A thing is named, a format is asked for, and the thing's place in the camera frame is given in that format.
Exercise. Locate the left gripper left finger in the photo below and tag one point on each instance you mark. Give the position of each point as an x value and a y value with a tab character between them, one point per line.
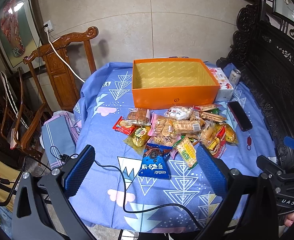
75	170

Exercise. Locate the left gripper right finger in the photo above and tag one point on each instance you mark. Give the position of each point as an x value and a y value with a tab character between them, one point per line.
210	169

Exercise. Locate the green yellow cracker packet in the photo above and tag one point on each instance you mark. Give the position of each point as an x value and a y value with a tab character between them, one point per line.
187	151

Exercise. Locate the yellow bread packet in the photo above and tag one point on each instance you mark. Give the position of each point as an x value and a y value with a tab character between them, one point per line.
230	134

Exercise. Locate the barcode bread packet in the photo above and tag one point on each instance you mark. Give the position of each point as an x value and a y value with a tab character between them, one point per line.
188	126

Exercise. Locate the sandwich cracker packet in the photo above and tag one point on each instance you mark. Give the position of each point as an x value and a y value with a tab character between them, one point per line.
212	117

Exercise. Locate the pink biscuit bag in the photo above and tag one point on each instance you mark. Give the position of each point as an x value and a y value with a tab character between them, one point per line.
162	131

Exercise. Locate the white marshmallow snack bag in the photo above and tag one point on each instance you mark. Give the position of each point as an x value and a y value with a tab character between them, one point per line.
179	112

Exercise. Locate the brown cake packet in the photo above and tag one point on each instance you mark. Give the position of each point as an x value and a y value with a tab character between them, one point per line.
139	117

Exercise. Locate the person's right hand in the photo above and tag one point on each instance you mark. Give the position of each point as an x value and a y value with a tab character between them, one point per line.
289	219

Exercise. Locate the red bun packet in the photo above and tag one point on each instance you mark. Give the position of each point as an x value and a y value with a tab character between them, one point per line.
213	137

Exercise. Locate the folded blue cloth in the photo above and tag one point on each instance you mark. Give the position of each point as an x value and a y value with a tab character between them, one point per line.
59	136

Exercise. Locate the black smartphone red case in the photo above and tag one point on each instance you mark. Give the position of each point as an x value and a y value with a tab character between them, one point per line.
240	116

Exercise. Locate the blue chocolate snack bag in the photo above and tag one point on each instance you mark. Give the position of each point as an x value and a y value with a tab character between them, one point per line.
154	162

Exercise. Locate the blue patterned tablecloth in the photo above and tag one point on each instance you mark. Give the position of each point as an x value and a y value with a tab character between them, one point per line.
112	193

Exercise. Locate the round cracker packet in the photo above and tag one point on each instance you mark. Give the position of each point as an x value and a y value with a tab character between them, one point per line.
209	107

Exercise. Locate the red snack packet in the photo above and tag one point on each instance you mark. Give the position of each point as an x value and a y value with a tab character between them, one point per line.
124	126

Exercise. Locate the yellow green snack packet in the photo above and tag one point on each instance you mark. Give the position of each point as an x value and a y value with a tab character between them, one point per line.
139	138

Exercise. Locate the floral tissue pack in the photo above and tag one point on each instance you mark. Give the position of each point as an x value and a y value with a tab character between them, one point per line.
226	89

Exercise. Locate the white drink can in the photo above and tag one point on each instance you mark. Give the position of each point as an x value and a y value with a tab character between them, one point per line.
234	77

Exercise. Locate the dark carved wooden sofa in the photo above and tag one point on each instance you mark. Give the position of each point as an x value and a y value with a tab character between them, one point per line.
263	50

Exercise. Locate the orange cardboard box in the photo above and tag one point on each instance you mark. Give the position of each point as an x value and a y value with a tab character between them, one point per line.
175	81

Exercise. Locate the carved wooden chair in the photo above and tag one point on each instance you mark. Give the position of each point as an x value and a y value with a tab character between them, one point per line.
58	65

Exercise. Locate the framed red painting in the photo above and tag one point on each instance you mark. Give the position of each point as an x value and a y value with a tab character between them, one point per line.
19	36

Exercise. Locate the wall socket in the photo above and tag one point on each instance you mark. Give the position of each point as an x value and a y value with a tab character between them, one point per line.
48	26

